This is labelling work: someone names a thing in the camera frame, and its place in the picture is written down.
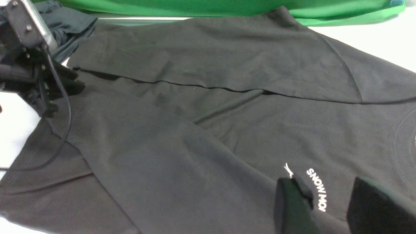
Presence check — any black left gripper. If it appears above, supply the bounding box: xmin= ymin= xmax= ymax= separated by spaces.
xmin=0 ymin=44 xmax=85 ymax=117

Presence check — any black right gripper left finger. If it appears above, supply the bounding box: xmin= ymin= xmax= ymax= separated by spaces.
xmin=274 ymin=177 xmax=320 ymax=234

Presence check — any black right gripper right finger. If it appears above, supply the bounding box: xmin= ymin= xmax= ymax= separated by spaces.
xmin=346 ymin=177 xmax=416 ymax=234

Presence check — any dark gray long-sleeve shirt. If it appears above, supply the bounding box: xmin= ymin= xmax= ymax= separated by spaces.
xmin=1 ymin=6 xmax=415 ymax=234

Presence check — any dark teal crumpled shirt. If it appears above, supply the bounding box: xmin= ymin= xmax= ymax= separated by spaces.
xmin=1 ymin=0 xmax=98 ymax=63

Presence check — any green backdrop cloth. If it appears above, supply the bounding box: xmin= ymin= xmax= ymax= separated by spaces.
xmin=32 ymin=0 xmax=407 ymax=26

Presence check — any blue binder clip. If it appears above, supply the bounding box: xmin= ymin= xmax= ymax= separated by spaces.
xmin=389 ymin=0 xmax=405 ymax=7

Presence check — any black left camera cable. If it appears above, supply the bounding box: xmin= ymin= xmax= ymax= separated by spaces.
xmin=0 ymin=45 xmax=72 ymax=172

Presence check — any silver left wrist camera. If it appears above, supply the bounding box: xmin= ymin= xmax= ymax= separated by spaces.
xmin=5 ymin=0 xmax=58 ymax=52

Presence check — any metal table cable hatch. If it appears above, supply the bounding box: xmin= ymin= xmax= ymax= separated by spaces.
xmin=98 ymin=17 xmax=190 ymax=26

